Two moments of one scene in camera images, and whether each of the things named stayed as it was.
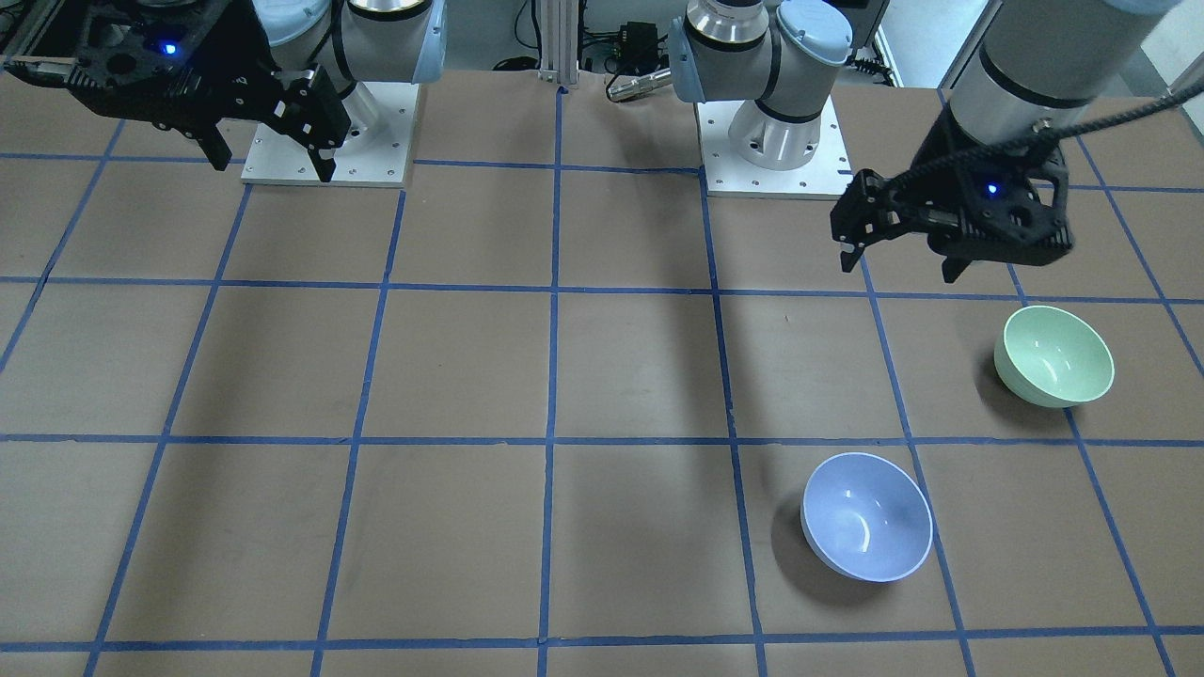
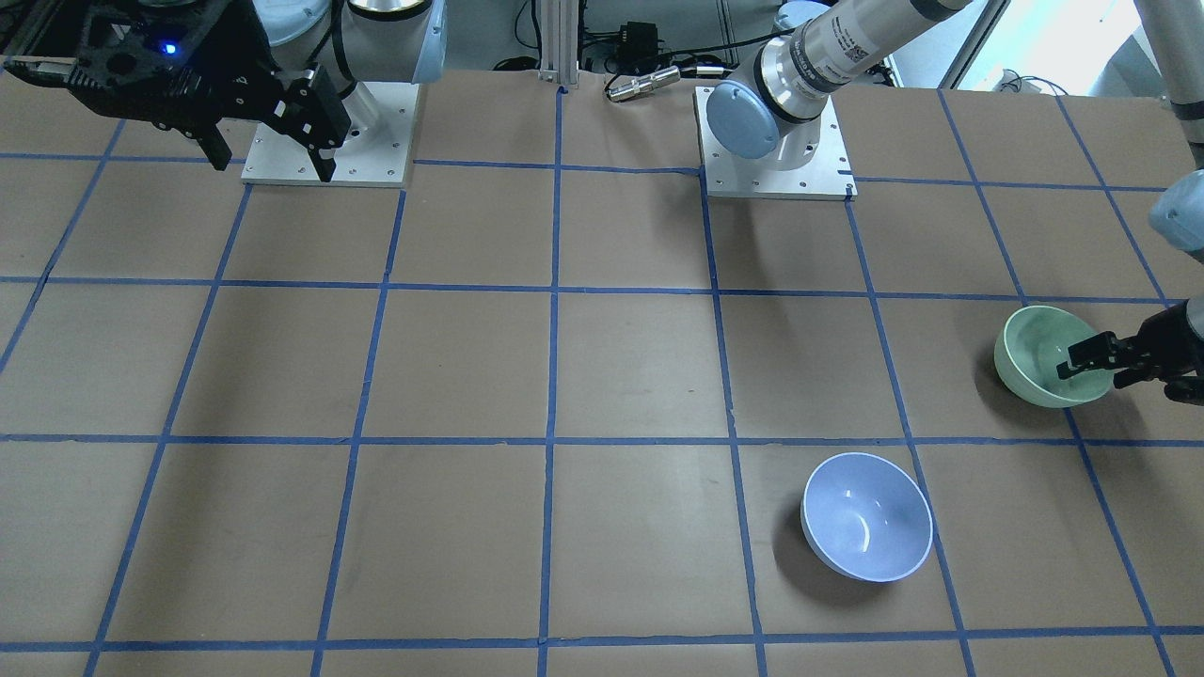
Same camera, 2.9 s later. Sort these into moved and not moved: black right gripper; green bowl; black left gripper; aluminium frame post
Moved: black left gripper
Not moved: black right gripper; aluminium frame post; green bowl
